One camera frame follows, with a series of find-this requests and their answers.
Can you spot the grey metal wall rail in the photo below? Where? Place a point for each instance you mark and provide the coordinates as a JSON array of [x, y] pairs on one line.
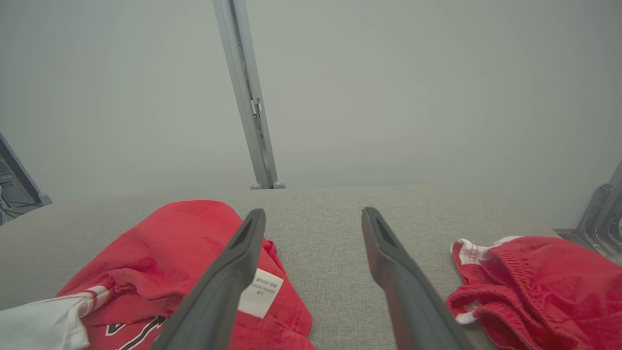
[[245, 87]]

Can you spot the silver metal frame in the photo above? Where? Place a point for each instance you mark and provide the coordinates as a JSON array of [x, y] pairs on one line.
[[602, 218]]

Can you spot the dark metal stand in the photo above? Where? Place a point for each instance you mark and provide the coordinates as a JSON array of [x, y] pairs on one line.
[[22, 177]]

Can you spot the red shorts white trim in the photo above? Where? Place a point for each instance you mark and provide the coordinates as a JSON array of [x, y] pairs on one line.
[[549, 291]]

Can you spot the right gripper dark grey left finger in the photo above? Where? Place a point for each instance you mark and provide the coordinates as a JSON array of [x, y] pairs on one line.
[[218, 291]]

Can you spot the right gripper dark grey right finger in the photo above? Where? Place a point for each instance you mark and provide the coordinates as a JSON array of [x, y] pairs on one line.
[[408, 301]]

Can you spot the red shirt white sleeves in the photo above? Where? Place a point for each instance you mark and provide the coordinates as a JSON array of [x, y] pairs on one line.
[[165, 248]]

